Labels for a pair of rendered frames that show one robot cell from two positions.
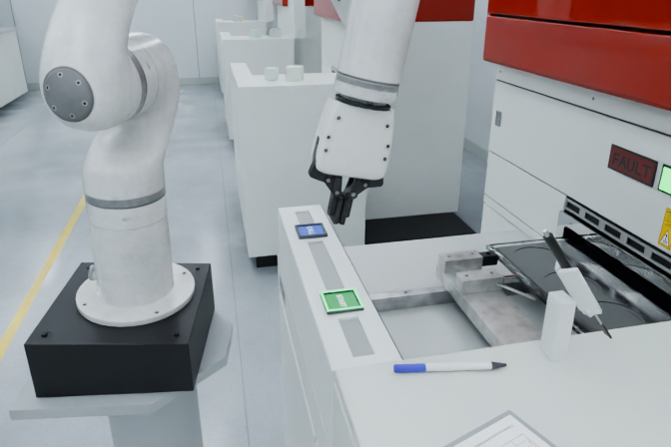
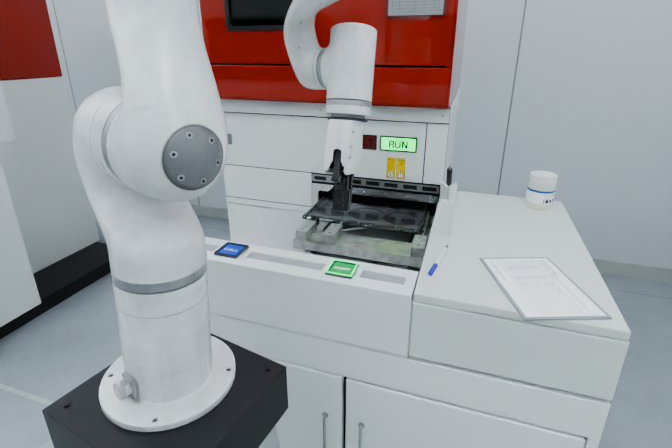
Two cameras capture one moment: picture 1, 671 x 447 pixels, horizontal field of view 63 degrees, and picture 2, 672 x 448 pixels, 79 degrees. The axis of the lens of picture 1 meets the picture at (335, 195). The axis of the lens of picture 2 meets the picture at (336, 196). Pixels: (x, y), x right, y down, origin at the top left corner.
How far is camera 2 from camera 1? 0.72 m
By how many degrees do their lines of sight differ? 55
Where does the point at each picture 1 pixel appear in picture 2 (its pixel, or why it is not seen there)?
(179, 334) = (269, 367)
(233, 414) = not seen: outside the picture
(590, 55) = not seen: hidden behind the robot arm
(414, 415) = (469, 282)
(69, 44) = (185, 98)
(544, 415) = (485, 252)
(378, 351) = (404, 275)
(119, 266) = (195, 345)
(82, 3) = (179, 49)
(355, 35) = (358, 71)
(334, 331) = (372, 282)
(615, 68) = not seen: hidden behind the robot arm
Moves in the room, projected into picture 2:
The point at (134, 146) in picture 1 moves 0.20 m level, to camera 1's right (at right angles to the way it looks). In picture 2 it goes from (175, 211) to (271, 173)
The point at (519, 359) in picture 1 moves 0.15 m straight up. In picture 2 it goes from (442, 241) to (449, 180)
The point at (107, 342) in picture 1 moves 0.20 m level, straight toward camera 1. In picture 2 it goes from (235, 419) to (382, 430)
